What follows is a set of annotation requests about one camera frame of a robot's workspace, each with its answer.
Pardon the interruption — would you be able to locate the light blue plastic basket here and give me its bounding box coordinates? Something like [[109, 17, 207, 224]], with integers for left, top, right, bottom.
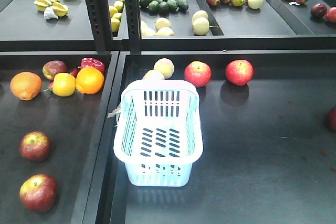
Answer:
[[113, 80, 203, 187]]

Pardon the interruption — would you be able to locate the pale peach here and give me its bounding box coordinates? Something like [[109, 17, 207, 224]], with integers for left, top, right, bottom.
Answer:
[[153, 58, 174, 79]]

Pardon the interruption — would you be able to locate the orange far right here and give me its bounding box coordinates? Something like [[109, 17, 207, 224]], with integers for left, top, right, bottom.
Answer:
[[76, 67, 104, 94]]

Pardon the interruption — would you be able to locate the red bell pepper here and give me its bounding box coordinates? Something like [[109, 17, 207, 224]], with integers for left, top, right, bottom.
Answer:
[[80, 57, 105, 73]]

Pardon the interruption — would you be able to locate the yellow lemon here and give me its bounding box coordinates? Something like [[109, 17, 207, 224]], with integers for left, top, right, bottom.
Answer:
[[110, 18, 121, 33]]

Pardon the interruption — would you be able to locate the black wooden display table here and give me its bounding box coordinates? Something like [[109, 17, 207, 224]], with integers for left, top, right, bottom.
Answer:
[[0, 50, 120, 224]]

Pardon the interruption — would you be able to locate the red chili pepper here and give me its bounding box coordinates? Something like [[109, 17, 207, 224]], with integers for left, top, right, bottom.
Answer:
[[69, 68, 79, 77]]

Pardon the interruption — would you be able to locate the green avocado pile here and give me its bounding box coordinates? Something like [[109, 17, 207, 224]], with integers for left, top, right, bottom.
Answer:
[[139, 0, 189, 15]]

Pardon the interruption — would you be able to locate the yellow apple right group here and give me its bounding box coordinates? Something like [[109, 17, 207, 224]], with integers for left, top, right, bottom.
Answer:
[[52, 73, 76, 97]]

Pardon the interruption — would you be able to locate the red apple behind oranges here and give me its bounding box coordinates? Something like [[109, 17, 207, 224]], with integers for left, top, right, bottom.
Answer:
[[42, 60, 68, 81]]

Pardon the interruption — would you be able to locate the orange mid right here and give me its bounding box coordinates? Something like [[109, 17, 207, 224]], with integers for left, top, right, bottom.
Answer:
[[10, 71, 42, 101]]

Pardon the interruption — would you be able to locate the red apple front right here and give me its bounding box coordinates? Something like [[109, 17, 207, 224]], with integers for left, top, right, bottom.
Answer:
[[19, 131, 51, 162]]

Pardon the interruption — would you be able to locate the white garlic bulb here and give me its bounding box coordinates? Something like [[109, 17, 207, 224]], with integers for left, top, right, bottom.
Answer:
[[44, 7, 59, 20]]

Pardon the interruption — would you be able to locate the red apple near front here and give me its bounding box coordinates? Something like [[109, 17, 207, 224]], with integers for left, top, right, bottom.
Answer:
[[19, 174, 57, 213]]

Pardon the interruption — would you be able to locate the black perforated shelf post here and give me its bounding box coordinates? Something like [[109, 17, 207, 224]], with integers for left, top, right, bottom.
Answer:
[[85, 0, 113, 52]]

